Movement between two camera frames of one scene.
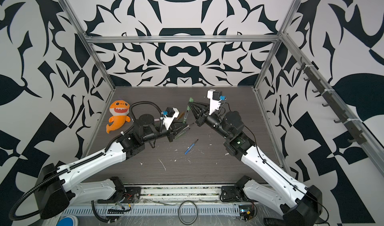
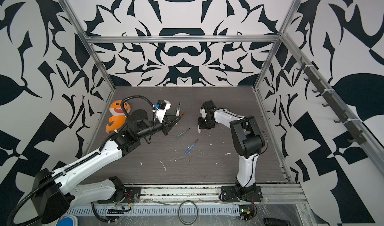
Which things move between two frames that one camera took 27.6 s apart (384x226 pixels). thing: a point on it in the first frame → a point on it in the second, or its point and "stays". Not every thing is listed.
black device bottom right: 274,222 stays
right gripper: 201,118 → 201,125
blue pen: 190,147 stays
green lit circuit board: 246,212 stays
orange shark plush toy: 119,110 stays
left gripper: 172,131 → 167,125
